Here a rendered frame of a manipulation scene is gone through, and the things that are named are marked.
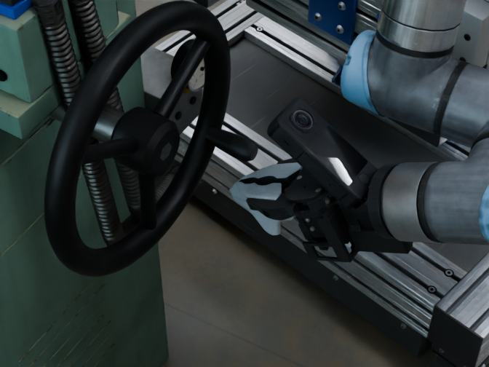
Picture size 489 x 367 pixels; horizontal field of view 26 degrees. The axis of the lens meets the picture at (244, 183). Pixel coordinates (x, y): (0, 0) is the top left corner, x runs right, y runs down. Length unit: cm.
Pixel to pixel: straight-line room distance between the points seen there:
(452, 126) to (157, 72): 52
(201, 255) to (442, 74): 106
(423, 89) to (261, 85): 102
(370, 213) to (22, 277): 50
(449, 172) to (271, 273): 104
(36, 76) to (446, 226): 40
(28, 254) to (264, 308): 70
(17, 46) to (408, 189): 37
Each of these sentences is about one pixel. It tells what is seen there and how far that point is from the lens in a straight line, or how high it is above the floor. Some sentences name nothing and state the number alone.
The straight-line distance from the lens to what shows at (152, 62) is 143.
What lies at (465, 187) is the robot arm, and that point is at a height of 87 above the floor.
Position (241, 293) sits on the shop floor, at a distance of 194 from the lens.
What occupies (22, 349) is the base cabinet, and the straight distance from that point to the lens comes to 141.
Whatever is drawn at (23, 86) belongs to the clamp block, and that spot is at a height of 89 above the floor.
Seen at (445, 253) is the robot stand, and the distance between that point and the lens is 175.
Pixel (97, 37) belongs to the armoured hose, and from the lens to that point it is 103.
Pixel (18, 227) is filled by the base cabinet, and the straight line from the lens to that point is 127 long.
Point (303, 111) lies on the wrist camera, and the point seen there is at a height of 85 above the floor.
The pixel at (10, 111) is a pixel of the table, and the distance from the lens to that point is 102.
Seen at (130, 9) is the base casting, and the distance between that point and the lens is 129.
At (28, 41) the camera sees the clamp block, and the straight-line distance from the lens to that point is 98.
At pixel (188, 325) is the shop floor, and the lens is 190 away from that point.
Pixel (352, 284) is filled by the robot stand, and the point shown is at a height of 14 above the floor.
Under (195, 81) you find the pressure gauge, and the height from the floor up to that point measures 65.
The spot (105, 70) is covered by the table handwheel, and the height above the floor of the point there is 94.
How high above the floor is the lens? 155
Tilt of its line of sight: 47 degrees down
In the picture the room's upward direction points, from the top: straight up
